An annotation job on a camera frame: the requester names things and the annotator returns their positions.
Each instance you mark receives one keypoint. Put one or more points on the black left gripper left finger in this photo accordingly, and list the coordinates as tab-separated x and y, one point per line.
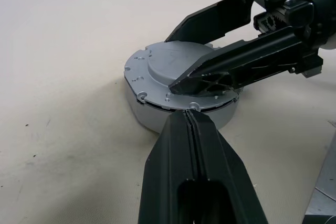
168	169

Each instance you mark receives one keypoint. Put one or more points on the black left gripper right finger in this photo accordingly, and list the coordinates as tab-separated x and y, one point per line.
223	171

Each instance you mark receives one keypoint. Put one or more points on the silver round motor housing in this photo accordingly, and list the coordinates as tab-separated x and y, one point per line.
147	116

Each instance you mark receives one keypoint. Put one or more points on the round motor lid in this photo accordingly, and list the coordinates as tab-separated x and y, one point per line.
157	61

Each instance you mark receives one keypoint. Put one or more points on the silver robot torso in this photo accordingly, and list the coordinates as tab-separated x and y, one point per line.
325	176

